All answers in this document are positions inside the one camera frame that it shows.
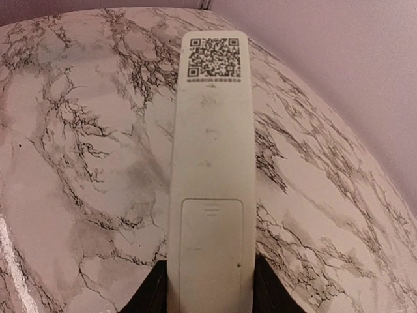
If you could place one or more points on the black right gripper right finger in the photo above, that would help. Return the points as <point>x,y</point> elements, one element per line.
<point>269,294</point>

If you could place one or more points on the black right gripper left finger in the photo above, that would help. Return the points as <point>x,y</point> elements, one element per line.
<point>151,296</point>

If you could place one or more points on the white remote control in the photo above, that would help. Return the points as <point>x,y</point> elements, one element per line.
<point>212,203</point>

